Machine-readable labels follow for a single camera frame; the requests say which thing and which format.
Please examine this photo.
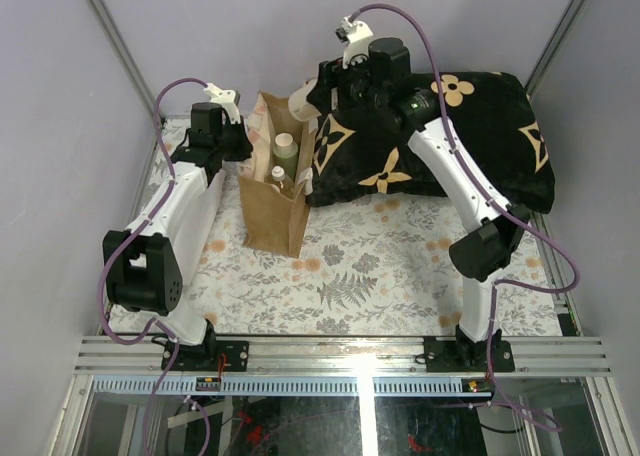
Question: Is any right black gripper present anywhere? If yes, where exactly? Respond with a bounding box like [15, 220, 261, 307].
[307, 47, 388, 116]

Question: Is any green bottle beige cap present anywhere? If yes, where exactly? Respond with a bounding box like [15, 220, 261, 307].
[273, 133, 299, 179]

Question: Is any clear amber pump bottle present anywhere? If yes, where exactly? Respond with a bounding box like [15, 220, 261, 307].
[269, 165, 294, 197]

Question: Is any brown canvas bag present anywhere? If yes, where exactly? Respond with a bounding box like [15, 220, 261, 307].
[238, 92, 318, 258]

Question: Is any beige bottle wooden cap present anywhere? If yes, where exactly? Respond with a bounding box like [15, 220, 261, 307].
[288, 78, 320, 123]

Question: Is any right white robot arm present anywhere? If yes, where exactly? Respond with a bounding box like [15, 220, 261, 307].
[290, 37, 530, 371]

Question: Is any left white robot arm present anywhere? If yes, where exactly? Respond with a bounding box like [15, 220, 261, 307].
[102, 100, 252, 371]

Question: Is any black floral plush pillow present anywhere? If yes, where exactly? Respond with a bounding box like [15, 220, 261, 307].
[307, 72, 555, 214]

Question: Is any floral patterned table mat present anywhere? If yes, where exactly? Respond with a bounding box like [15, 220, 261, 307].
[107, 118, 564, 337]

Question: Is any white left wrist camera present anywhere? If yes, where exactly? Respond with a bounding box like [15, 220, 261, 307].
[204, 83, 241, 124]

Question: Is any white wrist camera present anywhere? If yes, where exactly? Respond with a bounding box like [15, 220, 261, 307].
[335, 16, 374, 69]
[204, 83, 241, 124]

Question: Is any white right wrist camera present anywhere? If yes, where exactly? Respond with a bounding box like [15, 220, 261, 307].
[335, 16, 374, 69]

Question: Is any aluminium frame post left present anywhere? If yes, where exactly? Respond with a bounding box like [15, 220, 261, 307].
[74, 0, 166, 122]

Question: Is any aluminium frame post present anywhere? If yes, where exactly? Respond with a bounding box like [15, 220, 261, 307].
[74, 0, 166, 122]
[525, 0, 589, 98]

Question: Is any aluminium frame post right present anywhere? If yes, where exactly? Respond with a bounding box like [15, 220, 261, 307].
[525, 0, 589, 98]

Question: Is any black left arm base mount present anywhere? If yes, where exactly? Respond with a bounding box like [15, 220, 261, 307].
[170, 320, 250, 372]

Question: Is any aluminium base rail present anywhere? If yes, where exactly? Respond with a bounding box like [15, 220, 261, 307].
[73, 335, 611, 377]

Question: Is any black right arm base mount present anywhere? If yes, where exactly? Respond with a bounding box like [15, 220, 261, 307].
[421, 327, 515, 373]

